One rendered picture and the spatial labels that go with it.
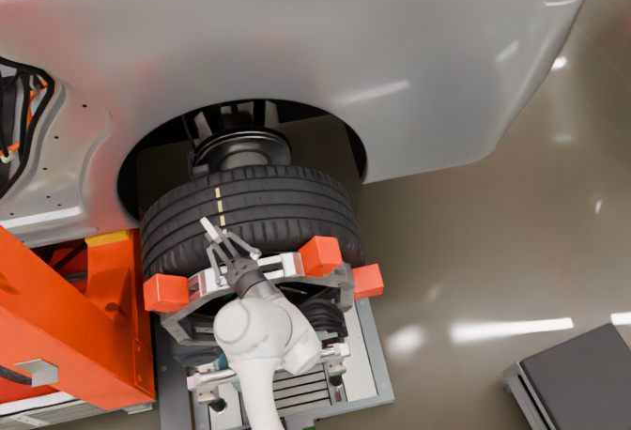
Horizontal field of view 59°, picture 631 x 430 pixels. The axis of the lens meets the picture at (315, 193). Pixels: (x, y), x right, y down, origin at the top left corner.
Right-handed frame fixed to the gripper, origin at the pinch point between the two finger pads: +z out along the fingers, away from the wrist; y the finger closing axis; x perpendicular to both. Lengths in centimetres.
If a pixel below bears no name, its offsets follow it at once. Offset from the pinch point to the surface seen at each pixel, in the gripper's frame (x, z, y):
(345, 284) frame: -27.7, -22.6, 19.0
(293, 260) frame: -11.7, -14.7, 11.5
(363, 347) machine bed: -118, -18, 15
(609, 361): -107, -82, 81
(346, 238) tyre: -21.7, -14.9, 26.6
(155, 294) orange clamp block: -5.5, -1.5, -20.5
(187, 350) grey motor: -75, 12, -37
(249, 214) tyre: -4.3, -0.4, 9.8
